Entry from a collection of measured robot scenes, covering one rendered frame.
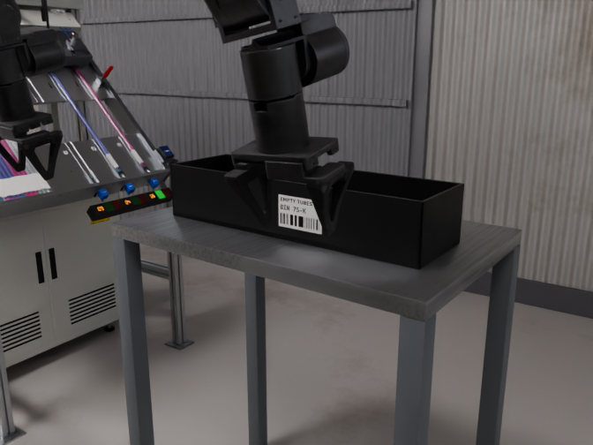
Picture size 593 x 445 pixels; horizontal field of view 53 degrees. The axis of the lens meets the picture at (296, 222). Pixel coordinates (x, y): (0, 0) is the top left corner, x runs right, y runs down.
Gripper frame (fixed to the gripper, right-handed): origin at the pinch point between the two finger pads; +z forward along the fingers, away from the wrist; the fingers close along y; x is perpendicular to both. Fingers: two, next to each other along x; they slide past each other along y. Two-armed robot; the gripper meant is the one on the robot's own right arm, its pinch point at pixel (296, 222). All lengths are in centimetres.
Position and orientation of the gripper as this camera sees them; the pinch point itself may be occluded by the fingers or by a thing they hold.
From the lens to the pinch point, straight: 66.9
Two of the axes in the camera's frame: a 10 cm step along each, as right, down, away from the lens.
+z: 1.5, 9.0, 4.0
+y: -8.2, -1.1, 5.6
